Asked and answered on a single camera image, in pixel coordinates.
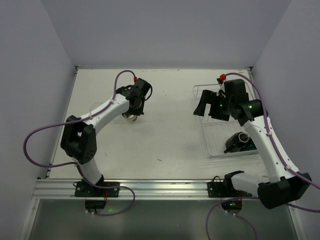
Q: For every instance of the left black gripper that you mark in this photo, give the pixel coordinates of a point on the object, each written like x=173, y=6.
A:
x=136, y=110

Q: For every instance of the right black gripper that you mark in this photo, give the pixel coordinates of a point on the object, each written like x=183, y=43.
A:
x=215, y=105

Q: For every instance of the beige cup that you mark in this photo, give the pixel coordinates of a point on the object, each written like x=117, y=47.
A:
x=131, y=118

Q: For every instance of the black mug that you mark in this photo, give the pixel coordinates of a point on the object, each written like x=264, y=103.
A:
x=236, y=142

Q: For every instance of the clear glass cup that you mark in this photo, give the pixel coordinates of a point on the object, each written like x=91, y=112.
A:
x=94, y=106

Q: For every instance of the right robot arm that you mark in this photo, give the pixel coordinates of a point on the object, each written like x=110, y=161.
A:
x=284, y=183

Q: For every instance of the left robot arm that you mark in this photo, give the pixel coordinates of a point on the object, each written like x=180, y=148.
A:
x=79, y=137

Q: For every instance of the teal cup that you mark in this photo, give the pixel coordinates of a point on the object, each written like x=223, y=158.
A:
x=250, y=146

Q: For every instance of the right black controller box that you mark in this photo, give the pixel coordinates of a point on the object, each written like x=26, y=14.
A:
x=233, y=207

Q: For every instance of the black controller box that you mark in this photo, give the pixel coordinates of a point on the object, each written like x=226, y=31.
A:
x=94, y=205
x=233, y=207

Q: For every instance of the left black controller box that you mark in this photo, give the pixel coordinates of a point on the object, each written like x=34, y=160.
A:
x=94, y=205

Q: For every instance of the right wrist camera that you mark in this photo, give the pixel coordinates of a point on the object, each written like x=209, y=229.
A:
x=220, y=80

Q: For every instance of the white wire dish rack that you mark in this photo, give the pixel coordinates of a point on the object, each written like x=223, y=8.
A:
x=216, y=132

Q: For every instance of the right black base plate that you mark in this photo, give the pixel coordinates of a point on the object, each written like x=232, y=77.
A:
x=217, y=188

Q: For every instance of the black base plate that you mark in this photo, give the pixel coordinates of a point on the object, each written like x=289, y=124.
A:
x=217, y=188
x=110, y=189

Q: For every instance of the aluminium mounting rail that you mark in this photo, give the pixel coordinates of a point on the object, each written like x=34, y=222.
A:
x=150, y=189

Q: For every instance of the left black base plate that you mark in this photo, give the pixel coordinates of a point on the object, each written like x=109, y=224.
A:
x=110, y=189

